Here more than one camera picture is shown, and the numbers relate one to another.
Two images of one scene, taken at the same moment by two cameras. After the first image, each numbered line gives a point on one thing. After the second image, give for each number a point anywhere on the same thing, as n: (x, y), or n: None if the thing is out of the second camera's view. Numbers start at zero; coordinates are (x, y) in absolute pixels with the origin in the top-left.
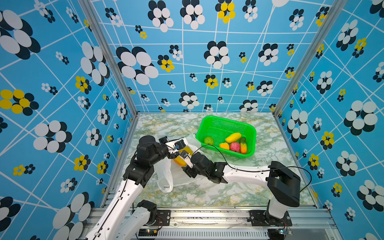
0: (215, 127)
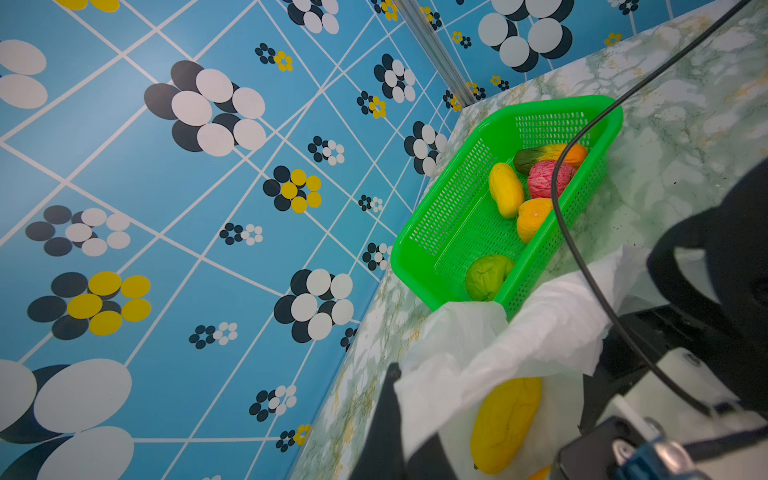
0: (455, 221)
